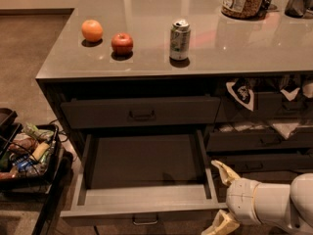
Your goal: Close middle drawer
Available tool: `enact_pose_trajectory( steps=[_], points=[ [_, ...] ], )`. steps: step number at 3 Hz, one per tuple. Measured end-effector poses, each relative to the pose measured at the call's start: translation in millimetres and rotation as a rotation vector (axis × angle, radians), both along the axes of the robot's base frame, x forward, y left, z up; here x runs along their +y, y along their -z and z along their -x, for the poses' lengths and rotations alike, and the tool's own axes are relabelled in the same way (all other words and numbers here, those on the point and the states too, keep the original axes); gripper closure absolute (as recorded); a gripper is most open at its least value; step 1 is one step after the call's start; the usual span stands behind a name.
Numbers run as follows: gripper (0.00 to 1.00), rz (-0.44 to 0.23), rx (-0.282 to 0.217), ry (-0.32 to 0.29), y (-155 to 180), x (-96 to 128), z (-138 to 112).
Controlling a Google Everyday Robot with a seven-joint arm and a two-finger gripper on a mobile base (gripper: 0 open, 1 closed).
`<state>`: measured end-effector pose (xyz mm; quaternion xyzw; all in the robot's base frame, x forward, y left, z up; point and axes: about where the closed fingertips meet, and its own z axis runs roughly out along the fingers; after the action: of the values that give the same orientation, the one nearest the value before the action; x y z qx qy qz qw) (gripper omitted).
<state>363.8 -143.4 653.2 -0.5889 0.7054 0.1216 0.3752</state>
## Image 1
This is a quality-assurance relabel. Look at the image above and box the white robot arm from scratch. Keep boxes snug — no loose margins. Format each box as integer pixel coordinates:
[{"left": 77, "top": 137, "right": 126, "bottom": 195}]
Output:
[{"left": 201, "top": 160, "right": 313, "bottom": 235}]

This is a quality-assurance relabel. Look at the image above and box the grey kitchen counter cabinet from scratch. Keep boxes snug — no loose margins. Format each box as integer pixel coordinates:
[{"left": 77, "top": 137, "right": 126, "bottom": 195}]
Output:
[{"left": 34, "top": 0, "right": 313, "bottom": 181}]

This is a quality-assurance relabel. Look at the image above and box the black white snack bag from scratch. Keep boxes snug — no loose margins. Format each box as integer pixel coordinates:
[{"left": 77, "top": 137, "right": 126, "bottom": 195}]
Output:
[{"left": 226, "top": 78, "right": 254, "bottom": 111}]

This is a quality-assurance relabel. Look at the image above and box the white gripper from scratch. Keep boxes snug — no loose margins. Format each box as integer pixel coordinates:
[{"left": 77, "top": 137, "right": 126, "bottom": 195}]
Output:
[{"left": 201, "top": 160, "right": 260, "bottom": 235}]

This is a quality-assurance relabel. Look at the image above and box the green white soda can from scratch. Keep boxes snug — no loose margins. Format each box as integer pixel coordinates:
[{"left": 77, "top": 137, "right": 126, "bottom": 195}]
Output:
[{"left": 169, "top": 19, "right": 191, "bottom": 61}]

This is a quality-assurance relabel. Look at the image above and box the orange fruit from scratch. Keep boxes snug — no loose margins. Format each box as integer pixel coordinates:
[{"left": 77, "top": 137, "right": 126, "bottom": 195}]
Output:
[{"left": 81, "top": 20, "right": 103, "bottom": 42}]

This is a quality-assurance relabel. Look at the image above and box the dark glass pitcher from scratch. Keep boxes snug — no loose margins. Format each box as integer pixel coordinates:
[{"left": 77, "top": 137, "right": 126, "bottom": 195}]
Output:
[{"left": 285, "top": 0, "right": 313, "bottom": 18}]

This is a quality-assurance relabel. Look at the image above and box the black bin of snacks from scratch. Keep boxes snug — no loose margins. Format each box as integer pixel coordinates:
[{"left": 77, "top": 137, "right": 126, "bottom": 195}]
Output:
[{"left": 0, "top": 108, "right": 61, "bottom": 191}]

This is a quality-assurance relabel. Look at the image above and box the grey drawer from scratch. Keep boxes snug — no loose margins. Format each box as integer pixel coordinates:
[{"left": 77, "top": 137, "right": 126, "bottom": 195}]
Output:
[
  {"left": 205, "top": 127, "right": 313, "bottom": 152},
  {"left": 61, "top": 130, "right": 226, "bottom": 226},
  {"left": 61, "top": 95, "right": 220, "bottom": 129},
  {"left": 215, "top": 92, "right": 313, "bottom": 122},
  {"left": 210, "top": 152, "right": 313, "bottom": 173}
]

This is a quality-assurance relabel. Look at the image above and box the large jar of nuts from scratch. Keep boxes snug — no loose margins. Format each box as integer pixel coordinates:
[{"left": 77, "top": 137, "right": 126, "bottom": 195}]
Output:
[{"left": 221, "top": 0, "right": 262, "bottom": 19}]

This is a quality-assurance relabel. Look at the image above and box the red apple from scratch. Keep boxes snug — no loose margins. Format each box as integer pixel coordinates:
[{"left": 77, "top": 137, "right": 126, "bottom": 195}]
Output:
[{"left": 112, "top": 32, "right": 133, "bottom": 56}]

